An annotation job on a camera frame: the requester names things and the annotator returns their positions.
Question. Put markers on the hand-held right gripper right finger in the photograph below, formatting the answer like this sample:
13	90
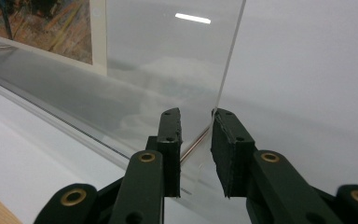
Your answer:
261	186

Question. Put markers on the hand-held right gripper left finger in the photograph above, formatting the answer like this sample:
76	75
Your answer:
143	186

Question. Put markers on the clear acrylic photo frame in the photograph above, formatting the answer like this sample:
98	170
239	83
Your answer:
167	62

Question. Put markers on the white-bordered colour photo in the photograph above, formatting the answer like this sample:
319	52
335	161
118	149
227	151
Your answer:
43	31

